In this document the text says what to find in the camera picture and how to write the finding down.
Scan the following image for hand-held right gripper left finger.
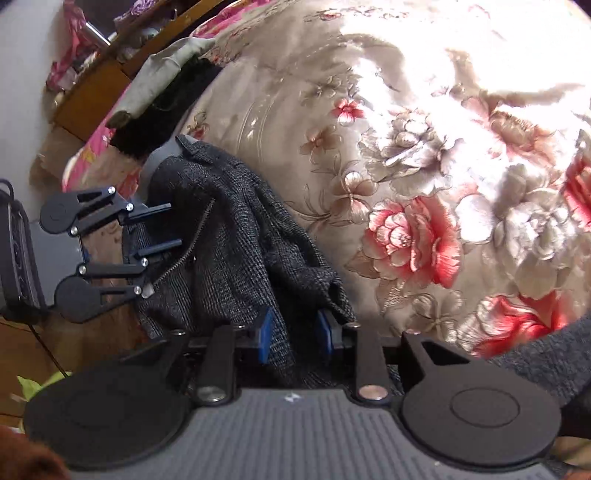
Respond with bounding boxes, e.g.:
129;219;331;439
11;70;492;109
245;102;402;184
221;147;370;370
117;307;274;407

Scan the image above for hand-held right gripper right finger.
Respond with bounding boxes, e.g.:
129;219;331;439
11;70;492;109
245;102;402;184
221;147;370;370
317;308;467;402

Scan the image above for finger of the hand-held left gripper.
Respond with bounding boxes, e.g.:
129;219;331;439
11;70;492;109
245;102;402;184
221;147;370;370
76;239;183;301
69;186;172;236

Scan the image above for dark grey pants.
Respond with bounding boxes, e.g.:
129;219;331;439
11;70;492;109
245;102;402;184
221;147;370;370
121;135;591;444

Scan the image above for pink floral bed sheet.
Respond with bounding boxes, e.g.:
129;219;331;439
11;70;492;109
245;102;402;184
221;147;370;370
61;0;264;197

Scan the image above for cardboard box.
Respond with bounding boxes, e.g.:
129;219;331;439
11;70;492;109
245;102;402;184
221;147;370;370
28;124;93;190

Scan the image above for folded black garment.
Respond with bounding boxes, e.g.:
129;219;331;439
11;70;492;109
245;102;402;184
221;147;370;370
111;55;225;160

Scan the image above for wooden desk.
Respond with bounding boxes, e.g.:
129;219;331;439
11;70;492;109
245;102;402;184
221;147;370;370
45;0;241;141

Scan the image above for yellow-green object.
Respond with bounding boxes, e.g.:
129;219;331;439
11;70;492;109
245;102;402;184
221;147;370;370
16;370;74;400

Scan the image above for folded grey-green garment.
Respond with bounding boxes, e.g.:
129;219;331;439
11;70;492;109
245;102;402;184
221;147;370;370
107;37;218;129

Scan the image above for pink floral cloth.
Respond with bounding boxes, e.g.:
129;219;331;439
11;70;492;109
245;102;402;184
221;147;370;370
45;0;105;93

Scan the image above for beige floral satin quilt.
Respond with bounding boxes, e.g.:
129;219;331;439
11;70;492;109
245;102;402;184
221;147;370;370
182;0;591;474

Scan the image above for brown fuzzy cloth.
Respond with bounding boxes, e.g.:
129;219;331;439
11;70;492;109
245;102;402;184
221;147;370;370
0;425;72;480

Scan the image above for purple cloth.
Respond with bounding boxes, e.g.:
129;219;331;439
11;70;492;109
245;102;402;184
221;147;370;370
115;0;183;24

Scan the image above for black cable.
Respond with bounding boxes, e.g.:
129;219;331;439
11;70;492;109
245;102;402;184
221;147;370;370
0;179;61;374

